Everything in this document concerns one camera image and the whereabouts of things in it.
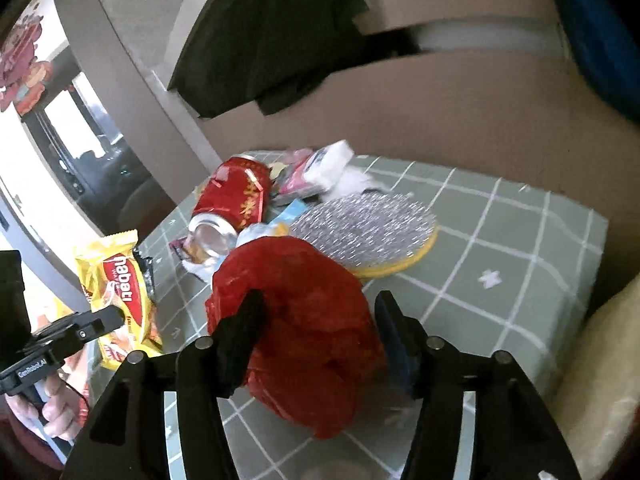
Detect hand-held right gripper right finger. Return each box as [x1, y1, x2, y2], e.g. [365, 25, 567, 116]
[374, 290, 583, 480]

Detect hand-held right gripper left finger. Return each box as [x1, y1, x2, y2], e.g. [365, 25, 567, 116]
[60, 290, 268, 480]

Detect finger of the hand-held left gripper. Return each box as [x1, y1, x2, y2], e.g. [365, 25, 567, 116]
[75, 305, 127, 345]

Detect yellow snack packet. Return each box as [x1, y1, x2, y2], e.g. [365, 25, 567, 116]
[74, 230, 163, 372]

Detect red plastic bag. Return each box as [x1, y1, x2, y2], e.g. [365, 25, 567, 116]
[205, 237, 388, 441]

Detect pink packet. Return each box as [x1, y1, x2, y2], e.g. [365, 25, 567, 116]
[277, 149, 326, 200]

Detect cream plastic bag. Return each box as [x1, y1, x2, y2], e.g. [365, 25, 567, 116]
[550, 285, 640, 480]

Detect person's left hand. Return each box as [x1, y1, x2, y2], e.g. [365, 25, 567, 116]
[7, 355, 92, 442]

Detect dark small wrapper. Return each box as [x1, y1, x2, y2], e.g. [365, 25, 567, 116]
[131, 254, 157, 307]

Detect silver glitter round disc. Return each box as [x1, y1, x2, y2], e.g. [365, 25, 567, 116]
[290, 192, 440, 278]

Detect green checked tablecloth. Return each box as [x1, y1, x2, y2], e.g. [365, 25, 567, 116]
[85, 150, 610, 480]

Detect light blue paper scrap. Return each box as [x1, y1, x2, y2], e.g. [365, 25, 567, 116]
[272, 199, 308, 226]

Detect red drink can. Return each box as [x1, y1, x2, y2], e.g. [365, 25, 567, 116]
[187, 156, 273, 266]

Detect crumpled white tissue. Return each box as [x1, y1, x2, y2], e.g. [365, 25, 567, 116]
[327, 167, 388, 203]

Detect white tissue packet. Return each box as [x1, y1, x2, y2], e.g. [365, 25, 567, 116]
[305, 141, 356, 193]

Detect brown cardboard box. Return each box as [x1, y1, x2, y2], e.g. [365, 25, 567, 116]
[197, 0, 640, 246]

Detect red window decoration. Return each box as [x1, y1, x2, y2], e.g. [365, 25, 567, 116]
[0, 7, 57, 117]

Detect black cloth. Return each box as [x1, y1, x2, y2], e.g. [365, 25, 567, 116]
[167, 0, 421, 118]

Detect blue chair cushion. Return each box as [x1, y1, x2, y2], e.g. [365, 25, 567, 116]
[542, 0, 640, 126]

